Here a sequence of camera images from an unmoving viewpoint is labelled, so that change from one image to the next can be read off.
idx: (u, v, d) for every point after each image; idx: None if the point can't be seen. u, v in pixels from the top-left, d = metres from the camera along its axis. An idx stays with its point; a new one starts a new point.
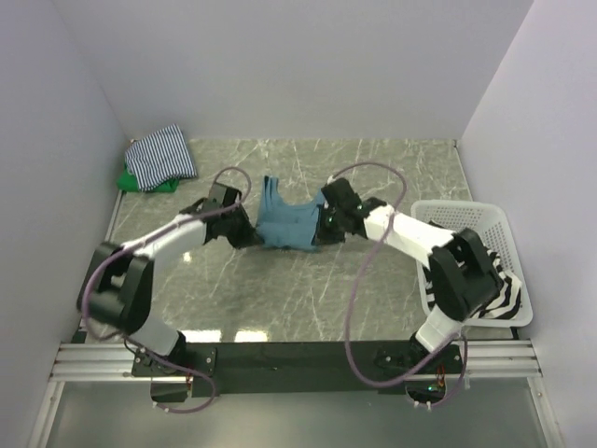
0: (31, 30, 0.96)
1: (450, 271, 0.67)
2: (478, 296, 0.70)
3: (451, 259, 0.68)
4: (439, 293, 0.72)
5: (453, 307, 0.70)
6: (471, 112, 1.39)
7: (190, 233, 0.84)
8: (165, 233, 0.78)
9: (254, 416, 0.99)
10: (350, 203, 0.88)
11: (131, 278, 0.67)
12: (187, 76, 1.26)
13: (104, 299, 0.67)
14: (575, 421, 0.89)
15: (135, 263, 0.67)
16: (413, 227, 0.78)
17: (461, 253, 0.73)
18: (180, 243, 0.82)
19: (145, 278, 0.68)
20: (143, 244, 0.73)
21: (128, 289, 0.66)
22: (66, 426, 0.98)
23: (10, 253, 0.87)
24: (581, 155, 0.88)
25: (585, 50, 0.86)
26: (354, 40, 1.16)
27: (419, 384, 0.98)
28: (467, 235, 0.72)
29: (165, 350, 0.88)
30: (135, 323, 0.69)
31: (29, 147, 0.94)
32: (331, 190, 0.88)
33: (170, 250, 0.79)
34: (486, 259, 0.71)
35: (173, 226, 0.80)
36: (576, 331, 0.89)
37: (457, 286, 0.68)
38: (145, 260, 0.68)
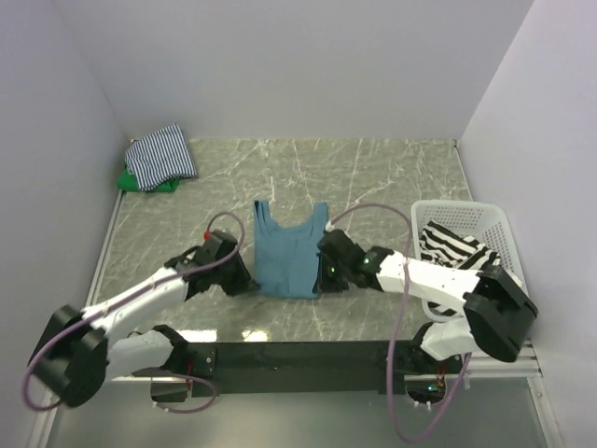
0: (31, 29, 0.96)
1: (490, 318, 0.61)
2: (523, 332, 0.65)
3: (489, 306, 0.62)
4: (482, 341, 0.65)
5: (500, 354, 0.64)
6: (471, 112, 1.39)
7: (169, 295, 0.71)
8: (137, 296, 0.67)
9: (254, 416, 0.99)
10: (354, 258, 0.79)
11: (79, 358, 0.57)
12: (187, 76, 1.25)
13: (50, 370, 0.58)
14: (575, 422, 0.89)
15: (86, 341, 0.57)
16: (434, 274, 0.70)
17: (490, 290, 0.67)
18: (156, 305, 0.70)
19: (95, 357, 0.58)
20: (104, 313, 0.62)
21: (75, 369, 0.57)
22: (67, 426, 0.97)
23: (10, 253, 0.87)
24: (581, 155, 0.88)
25: (585, 51, 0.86)
26: (355, 41, 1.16)
27: (419, 384, 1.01)
28: (492, 272, 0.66)
29: (160, 361, 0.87)
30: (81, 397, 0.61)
31: (29, 147, 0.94)
32: (331, 248, 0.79)
33: (143, 314, 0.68)
34: (519, 292, 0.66)
35: (149, 286, 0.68)
36: (576, 332, 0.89)
37: (502, 333, 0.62)
38: (101, 337, 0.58)
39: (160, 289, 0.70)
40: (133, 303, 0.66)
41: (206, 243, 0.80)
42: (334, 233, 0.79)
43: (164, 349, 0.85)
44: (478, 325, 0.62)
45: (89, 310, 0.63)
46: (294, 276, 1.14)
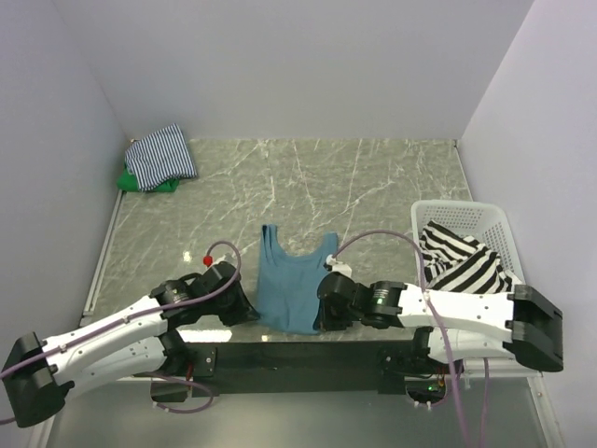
0: (31, 29, 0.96)
1: (537, 342, 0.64)
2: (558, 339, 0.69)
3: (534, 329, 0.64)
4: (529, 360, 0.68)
5: (547, 367, 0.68)
6: (471, 112, 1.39)
7: (144, 330, 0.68)
8: (106, 330, 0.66)
9: (255, 416, 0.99)
10: (364, 299, 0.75)
11: (29, 392, 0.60)
12: (187, 76, 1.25)
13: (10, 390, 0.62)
14: (575, 421, 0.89)
15: (37, 377, 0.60)
16: (465, 306, 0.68)
17: (519, 308, 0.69)
18: (130, 340, 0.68)
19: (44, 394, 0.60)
20: (62, 348, 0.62)
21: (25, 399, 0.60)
22: (67, 426, 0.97)
23: (10, 253, 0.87)
24: (581, 155, 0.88)
25: (585, 52, 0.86)
26: (354, 41, 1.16)
27: (419, 384, 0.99)
28: (520, 292, 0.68)
29: (157, 366, 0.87)
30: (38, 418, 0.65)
31: (30, 146, 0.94)
32: (336, 292, 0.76)
33: (113, 347, 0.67)
34: (544, 303, 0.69)
35: (120, 321, 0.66)
36: (576, 331, 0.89)
37: (549, 352, 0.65)
38: (49, 375, 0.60)
39: (134, 326, 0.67)
40: (97, 339, 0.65)
41: (206, 275, 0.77)
42: (337, 279, 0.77)
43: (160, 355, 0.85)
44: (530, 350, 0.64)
45: (52, 341, 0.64)
46: (296, 312, 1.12)
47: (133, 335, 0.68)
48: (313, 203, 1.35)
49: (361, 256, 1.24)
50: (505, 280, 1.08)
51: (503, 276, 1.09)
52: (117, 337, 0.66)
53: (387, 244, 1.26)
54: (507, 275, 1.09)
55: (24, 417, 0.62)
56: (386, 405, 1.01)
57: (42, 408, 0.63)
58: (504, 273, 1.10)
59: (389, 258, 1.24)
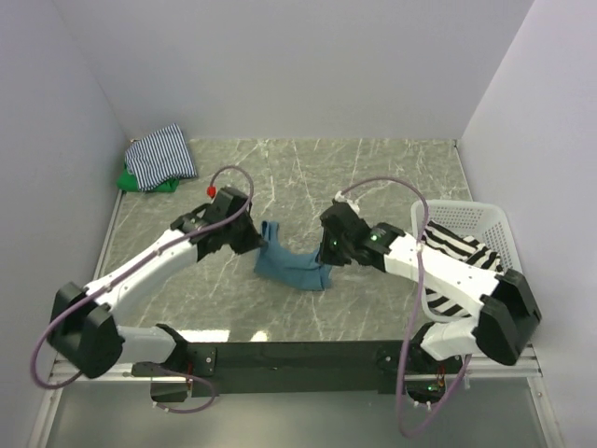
0: (31, 29, 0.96)
1: (504, 325, 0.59)
2: (527, 340, 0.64)
3: (506, 314, 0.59)
4: (487, 344, 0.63)
5: (501, 358, 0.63)
6: (471, 112, 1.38)
7: (176, 259, 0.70)
8: (144, 263, 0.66)
9: (255, 416, 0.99)
10: (358, 233, 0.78)
11: (88, 333, 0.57)
12: (187, 76, 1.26)
13: (66, 342, 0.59)
14: (574, 421, 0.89)
15: (92, 317, 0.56)
16: (453, 268, 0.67)
17: (502, 293, 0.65)
18: (164, 271, 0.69)
19: (105, 332, 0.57)
20: (107, 287, 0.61)
21: (88, 343, 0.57)
22: (67, 426, 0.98)
23: (10, 253, 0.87)
24: (580, 155, 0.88)
25: (585, 50, 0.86)
26: (355, 41, 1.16)
27: (419, 384, 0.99)
28: (513, 278, 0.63)
29: (162, 357, 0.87)
30: (100, 367, 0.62)
31: (29, 147, 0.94)
32: (337, 222, 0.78)
33: (153, 279, 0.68)
34: (531, 300, 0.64)
35: (153, 254, 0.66)
36: (576, 332, 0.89)
37: (510, 341, 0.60)
38: (107, 313, 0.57)
39: (168, 254, 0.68)
40: (136, 275, 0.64)
41: (218, 199, 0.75)
42: (340, 207, 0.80)
43: (167, 345, 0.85)
44: (492, 329, 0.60)
45: (93, 285, 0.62)
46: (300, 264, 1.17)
47: (169, 265, 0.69)
48: (313, 203, 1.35)
49: None
50: None
51: None
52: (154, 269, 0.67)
53: None
54: None
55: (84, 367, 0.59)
56: (386, 405, 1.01)
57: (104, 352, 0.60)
58: None
59: None
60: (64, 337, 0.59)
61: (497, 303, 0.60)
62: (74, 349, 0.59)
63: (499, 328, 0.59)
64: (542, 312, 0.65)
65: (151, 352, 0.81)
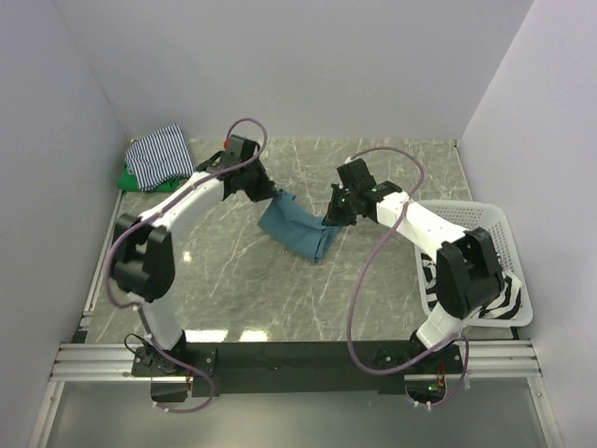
0: (31, 29, 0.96)
1: (457, 268, 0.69)
2: (481, 296, 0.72)
3: (461, 258, 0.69)
4: (444, 287, 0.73)
5: (452, 302, 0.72)
6: (472, 111, 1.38)
7: (207, 195, 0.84)
8: (184, 197, 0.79)
9: (254, 416, 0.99)
10: (364, 185, 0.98)
11: (150, 249, 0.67)
12: (187, 76, 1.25)
13: (130, 268, 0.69)
14: (575, 421, 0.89)
15: (153, 236, 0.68)
16: (426, 219, 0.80)
17: (469, 251, 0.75)
18: (197, 205, 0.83)
19: (163, 250, 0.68)
20: (160, 214, 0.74)
21: (150, 260, 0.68)
22: (67, 426, 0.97)
23: (10, 253, 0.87)
24: (581, 154, 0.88)
25: (584, 49, 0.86)
26: (355, 41, 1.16)
27: (419, 384, 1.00)
28: (479, 235, 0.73)
29: (170, 344, 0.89)
30: (159, 290, 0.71)
31: (29, 146, 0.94)
32: (348, 172, 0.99)
33: (190, 213, 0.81)
34: (493, 262, 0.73)
35: (190, 188, 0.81)
36: (576, 332, 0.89)
37: (460, 284, 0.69)
38: (163, 232, 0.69)
39: (201, 189, 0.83)
40: (180, 206, 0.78)
41: (231, 145, 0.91)
42: (354, 162, 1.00)
43: (174, 331, 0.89)
44: (445, 269, 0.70)
45: (145, 214, 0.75)
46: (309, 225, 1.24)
47: (200, 199, 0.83)
48: (313, 203, 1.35)
49: (361, 255, 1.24)
50: (505, 280, 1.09)
51: (504, 276, 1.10)
52: (192, 201, 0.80)
53: (387, 245, 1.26)
54: (508, 275, 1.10)
55: (147, 288, 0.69)
56: (386, 405, 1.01)
57: (160, 275, 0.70)
58: (505, 273, 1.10)
59: (389, 258, 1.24)
60: (126, 263, 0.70)
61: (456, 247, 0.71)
62: (137, 271, 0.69)
63: (451, 269, 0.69)
64: (503, 277, 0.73)
65: (163, 333, 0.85)
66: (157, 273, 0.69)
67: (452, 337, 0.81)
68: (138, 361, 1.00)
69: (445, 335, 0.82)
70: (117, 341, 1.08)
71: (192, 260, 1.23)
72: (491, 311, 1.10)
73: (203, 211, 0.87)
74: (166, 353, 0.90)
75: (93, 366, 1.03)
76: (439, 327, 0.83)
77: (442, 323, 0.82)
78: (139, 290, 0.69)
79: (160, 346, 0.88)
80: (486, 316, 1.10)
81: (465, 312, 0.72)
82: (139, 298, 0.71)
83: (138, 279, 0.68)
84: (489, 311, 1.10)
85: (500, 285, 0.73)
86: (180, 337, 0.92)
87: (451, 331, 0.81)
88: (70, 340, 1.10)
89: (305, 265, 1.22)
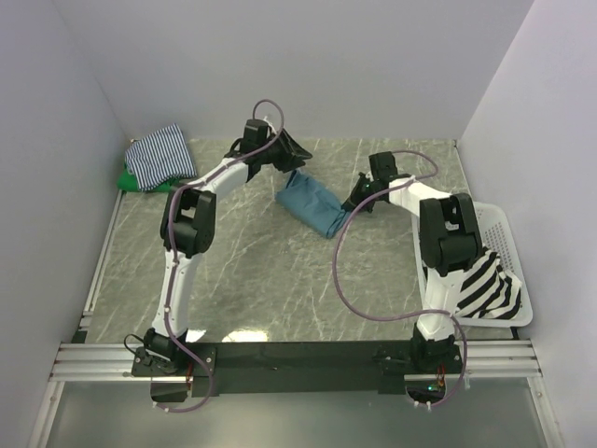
0: (30, 29, 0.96)
1: (433, 217, 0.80)
2: (457, 249, 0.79)
3: (437, 209, 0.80)
4: (423, 240, 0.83)
5: (429, 253, 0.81)
6: (471, 112, 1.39)
7: (237, 174, 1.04)
8: (220, 172, 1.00)
9: (254, 416, 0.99)
10: (386, 174, 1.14)
11: (201, 210, 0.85)
12: (187, 76, 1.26)
13: (181, 226, 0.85)
14: (576, 421, 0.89)
15: (201, 200, 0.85)
16: (423, 188, 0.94)
17: (454, 215, 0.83)
18: (229, 182, 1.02)
19: (211, 210, 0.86)
20: (204, 183, 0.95)
21: (200, 218, 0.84)
22: (66, 426, 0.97)
23: (10, 253, 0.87)
24: (581, 154, 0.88)
25: (584, 50, 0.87)
26: (355, 41, 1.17)
27: (419, 384, 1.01)
28: (461, 197, 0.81)
29: (179, 330, 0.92)
30: (201, 246, 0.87)
31: (29, 146, 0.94)
32: (378, 160, 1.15)
33: (224, 187, 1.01)
34: (472, 222, 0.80)
35: (224, 166, 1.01)
36: (576, 331, 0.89)
37: (435, 233, 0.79)
38: (209, 197, 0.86)
39: (232, 169, 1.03)
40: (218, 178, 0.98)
41: (246, 133, 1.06)
42: (384, 154, 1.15)
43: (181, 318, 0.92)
44: (423, 217, 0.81)
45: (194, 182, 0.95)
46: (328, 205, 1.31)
47: (233, 175, 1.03)
48: None
49: (361, 255, 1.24)
50: (505, 281, 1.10)
51: (503, 276, 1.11)
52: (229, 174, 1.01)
53: (387, 244, 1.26)
54: (508, 275, 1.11)
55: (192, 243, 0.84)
56: (385, 405, 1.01)
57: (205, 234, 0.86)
58: (504, 273, 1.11)
59: (389, 259, 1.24)
60: (177, 222, 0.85)
61: (437, 202, 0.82)
62: (187, 228, 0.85)
63: (426, 218, 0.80)
64: (479, 237, 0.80)
65: (176, 314, 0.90)
66: (203, 230, 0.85)
67: (439, 312, 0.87)
68: (138, 361, 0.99)
69: (433, 308, 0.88)
70: (118, 341, 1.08)
71: None
72: (491, 311, 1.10)
73: (234, 187, 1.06)
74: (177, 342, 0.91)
75: (93, 366, 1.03)
76: (431, 302, 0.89)
77: (434, 297, 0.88)
78: (187, 244, 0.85)
79: (173, 330, 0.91)
80: (486, 316, 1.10)
81: (440, 263, 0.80)
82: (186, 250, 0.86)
83: (187, 235, 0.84)
84: (489, 311, 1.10)
85: (477, 244, 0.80)
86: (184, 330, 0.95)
87: (441, 306, 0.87)
88: (70, 340, 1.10)
89: (305, 265, 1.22)
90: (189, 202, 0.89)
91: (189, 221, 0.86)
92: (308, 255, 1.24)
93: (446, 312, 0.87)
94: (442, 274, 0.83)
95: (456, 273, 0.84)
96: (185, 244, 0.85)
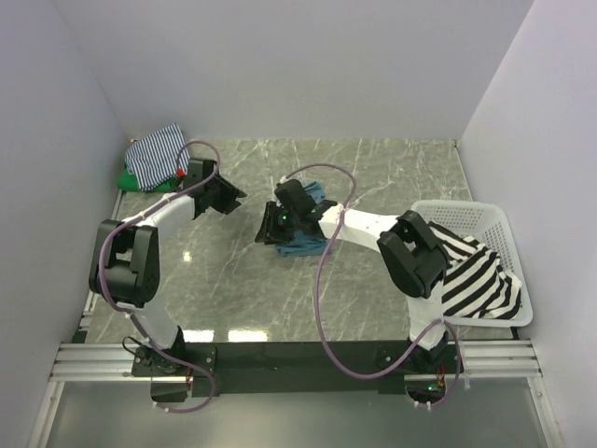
0: (31, 29, 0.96)
1: (399, 251, 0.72)
2: (430, 270, 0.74)
3: (398, 239, 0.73)
4: (395, 273, 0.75)
5: (408, 283, 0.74)
6: (471, 111, 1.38)
7: (181, 207, 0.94)
8: (160, 207, 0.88)
9: (254, 416, 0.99)
10: (305, 207, 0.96)
11: (140, 248, 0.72)
12: (187, 77, 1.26)
13: (117, 272, 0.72)
14: (576, 421, 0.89)
15: (139, 235, 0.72)
16: (363, 217, 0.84)
17: (408, 233, 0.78)
18: (172, 217, 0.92)
19: (151, 247, 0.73)
20: (143, 216, 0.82)
21: (138, 260, 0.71)
22: (66, 426, 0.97)
23: (10, 252, 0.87)
24: (580, 155, 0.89)
25: (583, 55, 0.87)
26: (354, 42, 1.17)
27: (420, 383, 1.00)
28: (409, 216, 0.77)
29: (168, 344, 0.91)
30: (146, 294, 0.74)
31: (29, 146, 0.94)
32: (286, 195, 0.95)
33: (167, 223, 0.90)
34: (432, 235, 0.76)
35: (165, 201, 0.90)
36: (576, 332, 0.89)
37: (409, 264, 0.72)
38: (148, 231, 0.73)
39: (173, 203, 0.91)
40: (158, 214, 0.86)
41: (190, 169, 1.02)
42: (290, 183, 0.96)
43: (170, 328, 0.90)
44: (386, 254, 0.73)
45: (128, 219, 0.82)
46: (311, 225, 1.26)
47: (176, 211, 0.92)
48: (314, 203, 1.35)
49: (361, 255, 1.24)
50: (505, 281, 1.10)
51: (503, 276, 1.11)
52: (169, 210, 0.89)
53: None
54: (508, 275, 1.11)
55: (138, 289, 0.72)
56: (386, 405, 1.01)
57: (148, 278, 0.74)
58: (504, 273, 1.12)
59: None
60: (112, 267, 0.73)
61: (391, 231, 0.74)
62: (126, 273, 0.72)
63: (392, 253, 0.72)
64: (445, 246, 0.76)
65: (159, 334, 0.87)
66: (146, 274, 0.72)
67: (435, 324, 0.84)
68: (138, 361, 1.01)
69: (427, 324, 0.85)
70: (117, 341, 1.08)
71: (192, 260, 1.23)
72: (491, 311, 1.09)
73: (178, 224, 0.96)
74: (166, 353, 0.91)
75: (93, 366, 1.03)
76: (421, 320, 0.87)
77: (421, 314, 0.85)
78: (129, 294, 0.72)
79: (159, 347, 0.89)
80: (486, 316, 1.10)
81: (424, 289, 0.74)
82: (129, 299, 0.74)
83: (129, 281, 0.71)
84: (489, 311, 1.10)
85: (445, 254, 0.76)
86: (176, 334, 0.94)
87: (433, 318, 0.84)
88: (70, 340, 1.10)
89: (305, 265, 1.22)
90: (122, 244, 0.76)
91: (127, 265, 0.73)
92: (307, 256, 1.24)
93: (437, 320, 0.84)
94: (426, 297, 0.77)
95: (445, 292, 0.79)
96: (128, 293, 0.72)
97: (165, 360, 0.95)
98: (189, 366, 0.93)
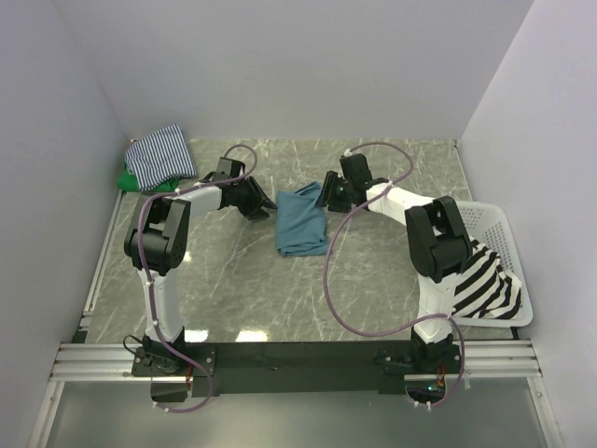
0: (31, 28, 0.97)
1: (421, 228, 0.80)
2: (448, 255, 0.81)
3: (424, 217, 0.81)
4: (416, 249, 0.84)
5: (423, 261, 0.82)
6: (471, 112, 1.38)
7: (210, 195, 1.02)
8: (193, 191, 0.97)
9: (253, 415, 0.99)
10: (361, 178, 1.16)
11: (174, 216, 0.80)
12: (187, 78, 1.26)
13: (150, 238, 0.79)
14: (576, 421, 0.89)
15: (174, 207, 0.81)
16: (405, 194, 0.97)
17: (440, 218, 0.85)
18: (202, 202, 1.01)
19: (184, 219, 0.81)
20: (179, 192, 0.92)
21: (171, 229, 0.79)
22: (65, 426, 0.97)
23: (10, 252, 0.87)
24: (580, 155, 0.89)
25: (583, 55, 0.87)
26: (355, 42, 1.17)
27: (420, 384, 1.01)
28: (446, 201, 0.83)
29: (173, 336, 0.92)
30: (173, 261, 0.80)
31: (29, 146, 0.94)
32: (349, 165, 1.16)
33: (197, 206, 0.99)
34: (459, 225, 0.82)
35: (197, 187, 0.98)
36: (576, 331, 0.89)
37: (426, 242, 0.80)
38: (183, 203, 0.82)
39: (204, 189, 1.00)
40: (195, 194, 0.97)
41: (222, 167, 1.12)
42: (355, 157, 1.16)
43: (173, 323, 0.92)
44: (411, 228, 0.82)
45: None
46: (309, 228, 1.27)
47: (204, 199, 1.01)
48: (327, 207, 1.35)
49: (361, 255, 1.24)
50: (505, 281, 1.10)
51: (503, 276, 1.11)
52: (201, 194, 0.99)
53: (388, 245, 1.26)
54: (508, 275, 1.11)
55: (167, 256, 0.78)
56: (386, 405, 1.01)
57: (178, 250, 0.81)
58: (504, 273, 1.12)
59: (389, 258, 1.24)
60: (146, 234, 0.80)
61: (423, 208, 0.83)
62: (157, 240, 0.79)
63: (415, 229, 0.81)
64: (469, 239, 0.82)
65: (166, 323, 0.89)
66: (176, 243, 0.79)
67: (437, 316, 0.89)
68: (138, 361, 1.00)
69: (430, 313, 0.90)
70: (117, 341, 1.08)
71: (192, 260, 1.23)
72: (491, 311, 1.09)
73: (202, 211, 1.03)
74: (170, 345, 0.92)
75: (93, 366, 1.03)
76: (427, 308, 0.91)
77: (429, 302, 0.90)
78: (156, 259, 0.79)
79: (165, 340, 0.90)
80: (486, 316, 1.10)
81: (436, 272, 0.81)
82: (157, 266, 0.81)
83: (159, 247, 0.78)
84: (489, 311, 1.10)
85: (467, 246, 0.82)
86: (180, 332, 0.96)
87: (437, 311, 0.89)
88: (70, 340, 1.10)
89: (305, 265, 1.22)
90: (156, 215, 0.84)
91: (159, 233, 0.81)
92: (307, 256, 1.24)
93: (443, 314, 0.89)
94: (437, 282, 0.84)
95: (451, 278, 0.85)
96: (157, 259, 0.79)
97: (167, 358, 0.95)
98: (194, 365, 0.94)
